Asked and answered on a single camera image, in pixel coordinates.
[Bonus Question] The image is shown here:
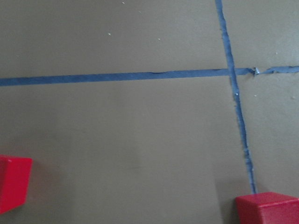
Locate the red block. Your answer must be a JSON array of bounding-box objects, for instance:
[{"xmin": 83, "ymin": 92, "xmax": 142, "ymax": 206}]
[
  {"xmin": 235, "ymin": 192, "xmax": 299, "ymax": 224},
  {"xmin": 0, "ymin": 154, "xmax": 33, "ymax": 214}
]

